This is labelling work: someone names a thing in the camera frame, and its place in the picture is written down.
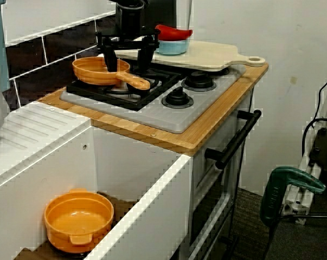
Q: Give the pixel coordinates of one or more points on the grey toy stove top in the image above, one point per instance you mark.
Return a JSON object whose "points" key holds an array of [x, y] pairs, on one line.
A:
{"points": [[163, 119]]}

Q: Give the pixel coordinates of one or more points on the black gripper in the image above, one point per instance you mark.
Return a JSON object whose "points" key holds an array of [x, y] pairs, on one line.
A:
{"points": [[132, 21]]}

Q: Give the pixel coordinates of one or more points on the black stove knob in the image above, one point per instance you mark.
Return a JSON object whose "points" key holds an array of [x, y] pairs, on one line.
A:
{"points": [[198, 81], [177, 98]]}

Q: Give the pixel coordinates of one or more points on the orange toy frying pan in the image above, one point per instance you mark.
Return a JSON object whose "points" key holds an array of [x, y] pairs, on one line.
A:
{"points": [[90, 70]]}

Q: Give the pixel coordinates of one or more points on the white toy sink unit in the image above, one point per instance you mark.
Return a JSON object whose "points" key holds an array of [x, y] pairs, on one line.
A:
{"points": [[44, 168]]}

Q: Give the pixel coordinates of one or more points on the wooden countertop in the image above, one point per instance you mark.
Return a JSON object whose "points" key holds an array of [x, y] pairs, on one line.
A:
{"points": [[220, 108]]}

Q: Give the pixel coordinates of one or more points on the black mounting box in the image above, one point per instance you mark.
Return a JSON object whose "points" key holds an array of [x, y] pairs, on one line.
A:
{"points": [[324, 146]]}

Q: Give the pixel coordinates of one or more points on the aluminium frame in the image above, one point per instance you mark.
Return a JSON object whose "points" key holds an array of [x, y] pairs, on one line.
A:
{"points": [[307, 173]]}

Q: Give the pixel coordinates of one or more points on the orange toy pot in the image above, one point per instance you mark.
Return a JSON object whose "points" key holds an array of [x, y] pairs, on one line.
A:
{"points": [[76, 219]]}

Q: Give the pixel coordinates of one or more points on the light blue plastic bowl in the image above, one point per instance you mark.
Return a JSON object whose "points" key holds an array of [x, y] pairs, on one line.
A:
{"points": [[171, 48]]}

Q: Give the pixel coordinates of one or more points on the black burner grate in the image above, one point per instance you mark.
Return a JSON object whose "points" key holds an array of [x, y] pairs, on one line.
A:
{"points": [[103, 93]]}

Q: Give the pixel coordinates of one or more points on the red toy chili pepper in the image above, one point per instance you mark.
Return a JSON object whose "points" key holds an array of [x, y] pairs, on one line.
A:
{"points": [[171, 32]]}

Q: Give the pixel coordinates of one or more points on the white toy oven cabinet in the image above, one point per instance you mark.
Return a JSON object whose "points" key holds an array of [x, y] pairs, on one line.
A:
{"points": [[217, 195]]}

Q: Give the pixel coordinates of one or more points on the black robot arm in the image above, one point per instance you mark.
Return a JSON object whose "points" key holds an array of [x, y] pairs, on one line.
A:
{"points": [[132, 2]]}

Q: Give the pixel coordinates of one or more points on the pale wooden cutting board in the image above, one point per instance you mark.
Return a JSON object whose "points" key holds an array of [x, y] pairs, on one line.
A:
{"points": [[201, 55]]}

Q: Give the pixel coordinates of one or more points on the dark upright panel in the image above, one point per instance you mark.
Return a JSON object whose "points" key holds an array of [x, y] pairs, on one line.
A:
{"points": [[160, 12]]}

